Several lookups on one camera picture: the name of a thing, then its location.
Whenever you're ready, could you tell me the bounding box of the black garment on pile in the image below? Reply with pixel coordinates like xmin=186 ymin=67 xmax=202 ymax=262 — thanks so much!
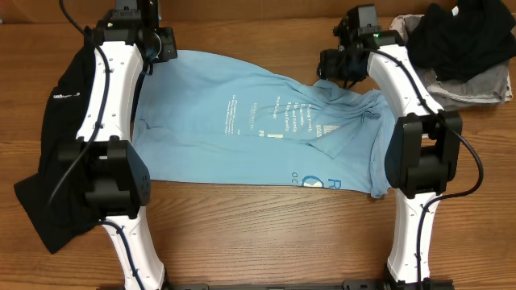
xmin=406 ymin=0 xmax=515 ymax=82

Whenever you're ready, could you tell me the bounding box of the light blue t-shirt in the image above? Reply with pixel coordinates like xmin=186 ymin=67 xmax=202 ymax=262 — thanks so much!
xmin=132 ymin=50 xmax=394 ymax=197

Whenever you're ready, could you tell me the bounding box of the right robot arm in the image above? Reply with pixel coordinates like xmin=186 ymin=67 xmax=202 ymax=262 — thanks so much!
xmin=317 ymin=4 xmax=462 ymax=290

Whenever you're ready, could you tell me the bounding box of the beige patterned garment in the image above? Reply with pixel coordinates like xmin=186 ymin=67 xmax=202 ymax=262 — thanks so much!
xmin=389 ymin=14 xmax=514 ymax=104

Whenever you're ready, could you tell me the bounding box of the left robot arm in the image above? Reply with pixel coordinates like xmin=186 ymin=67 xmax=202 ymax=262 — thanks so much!
xmin=57 ymin=0 xmax=177 ymax=289

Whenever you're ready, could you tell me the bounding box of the grey folded garment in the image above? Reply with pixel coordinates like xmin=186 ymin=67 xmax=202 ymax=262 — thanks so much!
xmin=415 ymin=61 xmax=513 ymax=110

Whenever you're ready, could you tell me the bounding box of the black t-shirt on left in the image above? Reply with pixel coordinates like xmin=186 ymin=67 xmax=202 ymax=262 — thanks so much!
xmin=14 ymin=28 xmax=95 ymax=254

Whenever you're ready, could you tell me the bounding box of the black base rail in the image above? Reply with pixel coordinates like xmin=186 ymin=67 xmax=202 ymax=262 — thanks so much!
xmin=164 ymin=280 xmax=455 ymax=290

